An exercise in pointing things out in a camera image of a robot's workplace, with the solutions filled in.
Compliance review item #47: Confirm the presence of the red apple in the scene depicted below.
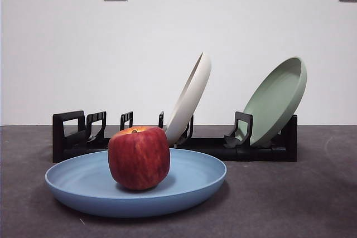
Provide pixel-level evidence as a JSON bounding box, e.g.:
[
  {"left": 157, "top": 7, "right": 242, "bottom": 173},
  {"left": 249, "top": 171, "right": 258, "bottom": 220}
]
[{"left": 107, "top": 125, "right": 171, "bottom": 191}]

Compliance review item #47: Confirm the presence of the blue plate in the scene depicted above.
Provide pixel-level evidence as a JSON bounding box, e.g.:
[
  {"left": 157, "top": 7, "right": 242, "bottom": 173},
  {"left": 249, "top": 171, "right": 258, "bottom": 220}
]
[{"left": 44, "top": 148, "right": 227, "bottom": 218}]

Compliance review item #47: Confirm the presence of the cream white plate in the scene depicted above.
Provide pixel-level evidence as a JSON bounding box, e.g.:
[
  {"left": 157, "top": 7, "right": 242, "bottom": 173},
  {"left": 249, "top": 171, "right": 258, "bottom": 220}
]
[{"left": 164, "top": 51, "right": 212, "bottom": 145}]

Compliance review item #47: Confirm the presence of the black plate rack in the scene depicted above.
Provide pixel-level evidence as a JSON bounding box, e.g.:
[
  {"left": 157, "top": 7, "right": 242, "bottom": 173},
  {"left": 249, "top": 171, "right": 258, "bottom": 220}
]
[{"left": 52, "top": 110, "right": 298, "bottom": 163}]

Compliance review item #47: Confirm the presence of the green plate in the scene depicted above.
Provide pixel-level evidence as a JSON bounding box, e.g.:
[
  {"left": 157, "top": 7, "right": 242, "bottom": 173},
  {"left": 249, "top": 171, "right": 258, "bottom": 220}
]
[{"left": 242, "top": 56, "right": 307, "bottom": 147}]

